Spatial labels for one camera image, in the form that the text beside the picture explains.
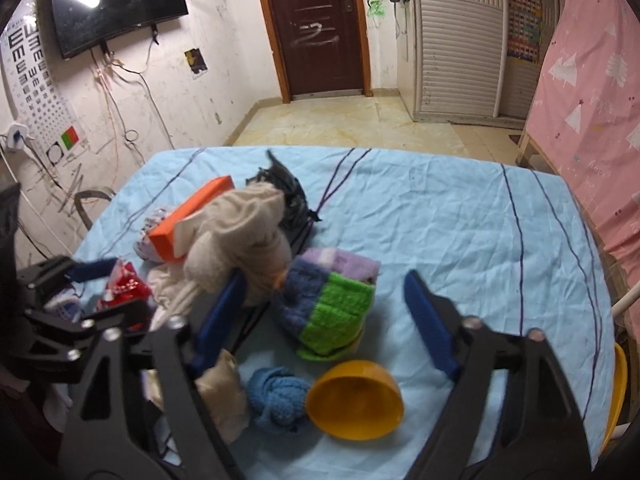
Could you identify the blue knitted ball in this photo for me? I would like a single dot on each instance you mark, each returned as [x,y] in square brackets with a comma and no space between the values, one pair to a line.
[277,399]

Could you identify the white wall power adapter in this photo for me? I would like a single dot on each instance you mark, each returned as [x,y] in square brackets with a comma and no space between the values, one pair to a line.
[15,139]

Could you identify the colourful wall chart poster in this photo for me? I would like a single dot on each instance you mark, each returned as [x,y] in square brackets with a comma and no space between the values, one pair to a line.
[525,26]

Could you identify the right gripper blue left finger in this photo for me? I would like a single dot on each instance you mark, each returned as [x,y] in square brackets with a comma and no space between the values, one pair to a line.
[212,323]

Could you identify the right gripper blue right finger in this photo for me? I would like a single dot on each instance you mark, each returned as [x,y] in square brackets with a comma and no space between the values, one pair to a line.
[437,321]

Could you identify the dark brown wooden door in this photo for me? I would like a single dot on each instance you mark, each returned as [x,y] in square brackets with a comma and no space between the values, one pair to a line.
[320,45]

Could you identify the cream knitted sweater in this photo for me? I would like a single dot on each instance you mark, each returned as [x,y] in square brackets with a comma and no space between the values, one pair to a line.
[240,230]

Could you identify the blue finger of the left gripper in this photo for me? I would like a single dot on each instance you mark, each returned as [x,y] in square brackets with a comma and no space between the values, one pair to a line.
[91,271]

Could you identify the pink tree-print curtain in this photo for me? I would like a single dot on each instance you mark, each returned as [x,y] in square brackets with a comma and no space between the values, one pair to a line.
[585,119]

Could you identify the orange box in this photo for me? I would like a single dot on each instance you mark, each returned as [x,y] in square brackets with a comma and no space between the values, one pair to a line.
[171,234]

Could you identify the metal chair frame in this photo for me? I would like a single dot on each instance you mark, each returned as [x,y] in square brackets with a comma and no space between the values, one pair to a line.
[90,196]

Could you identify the light blue bed sheet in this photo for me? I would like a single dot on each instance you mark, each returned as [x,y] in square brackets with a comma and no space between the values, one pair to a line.
[504,243]

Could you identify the green purple knitted cloth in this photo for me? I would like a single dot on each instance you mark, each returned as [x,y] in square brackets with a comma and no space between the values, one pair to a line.
[323,299]

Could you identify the eye chart poster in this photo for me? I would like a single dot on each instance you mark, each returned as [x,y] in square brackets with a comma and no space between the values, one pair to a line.
[40,106]

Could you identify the yellow plastic bin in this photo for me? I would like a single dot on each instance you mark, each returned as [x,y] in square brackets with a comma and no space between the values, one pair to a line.
[620,381]

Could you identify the red snack packet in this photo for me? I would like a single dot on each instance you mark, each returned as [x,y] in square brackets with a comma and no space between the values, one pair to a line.
[125,285]

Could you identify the beige cloth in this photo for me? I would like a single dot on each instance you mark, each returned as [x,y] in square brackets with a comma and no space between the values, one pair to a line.
[224,397]

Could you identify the white metal chair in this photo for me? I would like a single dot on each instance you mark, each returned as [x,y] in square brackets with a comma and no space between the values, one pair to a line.
[627,301]

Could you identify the white louvered wardrobe door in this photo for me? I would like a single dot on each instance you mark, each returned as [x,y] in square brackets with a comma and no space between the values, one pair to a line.
[460,57]

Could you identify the yellow plastic bowl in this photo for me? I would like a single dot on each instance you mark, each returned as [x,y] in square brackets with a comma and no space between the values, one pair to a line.
[356,400]

